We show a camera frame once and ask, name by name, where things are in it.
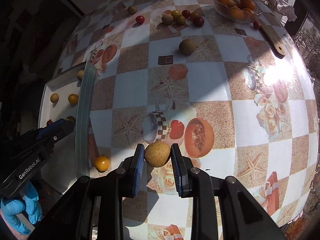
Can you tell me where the wooden cutting board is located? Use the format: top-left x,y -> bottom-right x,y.
257,20 -> 286,59

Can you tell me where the orange tomato in cluster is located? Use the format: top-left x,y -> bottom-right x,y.
190,11 -> 200,21

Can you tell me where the red cherry tomato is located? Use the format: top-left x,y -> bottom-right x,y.
135,15 -> 145,24

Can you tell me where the longan in tray left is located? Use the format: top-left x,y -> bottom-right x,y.
50,93 -> 59,103

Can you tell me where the red tomato in tray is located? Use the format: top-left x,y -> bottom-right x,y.
47,119 -> 53,126

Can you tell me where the longan in tray corner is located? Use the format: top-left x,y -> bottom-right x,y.
76,70 -> 84,81

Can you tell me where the orange in bowl front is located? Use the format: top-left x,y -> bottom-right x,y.
229,6 -> 245,21

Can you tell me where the yellow tomato beside tray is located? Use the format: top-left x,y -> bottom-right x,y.
94,155 -> 110,173

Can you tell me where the brown longan mid table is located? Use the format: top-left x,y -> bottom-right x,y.
178,39 -> 196,55

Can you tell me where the yellow tomato in cluster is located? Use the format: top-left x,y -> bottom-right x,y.
171,10 -> 181,18

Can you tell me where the greenish tomato in cluster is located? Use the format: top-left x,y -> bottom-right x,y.
175,15 -> 185,25

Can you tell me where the red tomato by bowl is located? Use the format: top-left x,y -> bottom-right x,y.
253,21 -> 261,30

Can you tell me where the yellow tomato in tray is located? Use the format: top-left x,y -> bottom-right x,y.
68,94 -> 79,106

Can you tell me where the dark red tomato cluster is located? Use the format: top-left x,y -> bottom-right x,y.
193,16 -> 204,28

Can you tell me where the red tomato in cluster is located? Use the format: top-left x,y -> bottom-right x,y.
181,9 -> 190,18

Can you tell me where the blue gloved hand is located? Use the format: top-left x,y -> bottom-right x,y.
1,182 -> 42,235

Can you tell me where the white shallow cardboard tray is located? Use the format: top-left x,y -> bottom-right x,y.
38,62 -> 96,193

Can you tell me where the brown longan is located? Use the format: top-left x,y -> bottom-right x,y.
144,141 -> 170,167
127,5 -> 137,15

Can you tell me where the glass fruit bowl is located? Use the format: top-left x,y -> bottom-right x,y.
212,0 -> 263,24

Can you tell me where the orange in bowl right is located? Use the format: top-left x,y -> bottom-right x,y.
239,0 -> 255,11

